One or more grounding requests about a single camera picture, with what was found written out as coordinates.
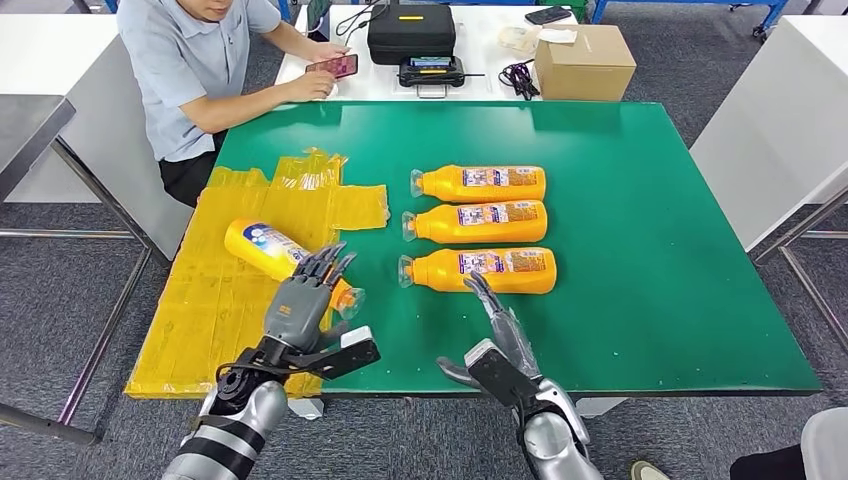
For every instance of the person's right hand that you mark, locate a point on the person's right hand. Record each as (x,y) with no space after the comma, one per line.
(312,87)

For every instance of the person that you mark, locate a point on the person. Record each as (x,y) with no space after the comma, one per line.
(825,447)
(179,66)

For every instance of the white desk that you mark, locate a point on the white desk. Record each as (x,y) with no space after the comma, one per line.
(480,43)

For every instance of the black smartphone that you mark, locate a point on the black smartphone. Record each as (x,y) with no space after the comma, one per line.
(547,14)

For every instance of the white paper sheet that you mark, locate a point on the white paper sheet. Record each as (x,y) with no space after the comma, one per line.
(556,36)

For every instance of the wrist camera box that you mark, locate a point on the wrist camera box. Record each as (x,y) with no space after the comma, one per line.
(500,378)
(344,358)

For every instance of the person's left hand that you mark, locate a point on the person's left hand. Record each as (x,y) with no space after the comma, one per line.
(328,51)

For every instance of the smartphone with reddish screen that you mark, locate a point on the smartphone with reddish screen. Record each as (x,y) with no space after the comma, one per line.
(338,66)

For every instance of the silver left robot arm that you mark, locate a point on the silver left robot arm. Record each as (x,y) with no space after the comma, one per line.
(225,437)

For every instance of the white table foot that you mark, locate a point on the white table foot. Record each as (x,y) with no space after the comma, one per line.
(308,409)
(596,406)

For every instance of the black tablet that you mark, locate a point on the black tablet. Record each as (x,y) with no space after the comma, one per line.
(318,16)

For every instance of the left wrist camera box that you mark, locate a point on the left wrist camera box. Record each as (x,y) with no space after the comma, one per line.
(344,358)

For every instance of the orange detergent bottle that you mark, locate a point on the orange detergent bottle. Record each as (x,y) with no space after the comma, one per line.
(437,225)
(437,272)
(444,184)
(265,248)

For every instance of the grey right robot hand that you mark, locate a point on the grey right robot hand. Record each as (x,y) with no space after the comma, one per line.
(510,334)

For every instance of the black handheld controller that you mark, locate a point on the black handheld controller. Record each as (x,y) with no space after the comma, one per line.
(430,74)

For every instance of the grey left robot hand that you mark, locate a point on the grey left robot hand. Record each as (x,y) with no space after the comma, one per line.
(298,314)

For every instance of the grey steel table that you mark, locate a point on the grey steel table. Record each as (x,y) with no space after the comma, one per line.
(26,126)

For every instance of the white table with metal legs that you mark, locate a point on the white table with metal legs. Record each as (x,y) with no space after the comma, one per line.
(762,119)

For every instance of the brown cardboard box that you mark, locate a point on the brown cardboard box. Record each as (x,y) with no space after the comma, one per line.
(583,69)

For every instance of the white shoe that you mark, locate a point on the white shoe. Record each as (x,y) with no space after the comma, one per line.
(649,472)

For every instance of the blue metal cart frame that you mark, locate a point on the blue metal cart frame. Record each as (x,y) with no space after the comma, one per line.
(597,6)

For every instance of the black carrying case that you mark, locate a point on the black carrying case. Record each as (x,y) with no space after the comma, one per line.
(411,36)

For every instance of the clear plastic bag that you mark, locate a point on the clear plastic bag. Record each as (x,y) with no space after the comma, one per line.
(515,38)

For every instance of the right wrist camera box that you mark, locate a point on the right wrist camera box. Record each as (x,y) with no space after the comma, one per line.
(500,378)

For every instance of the yellow taped cardboard sheet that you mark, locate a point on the yellow taped cardboard sheet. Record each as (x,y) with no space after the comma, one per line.
(192,331)

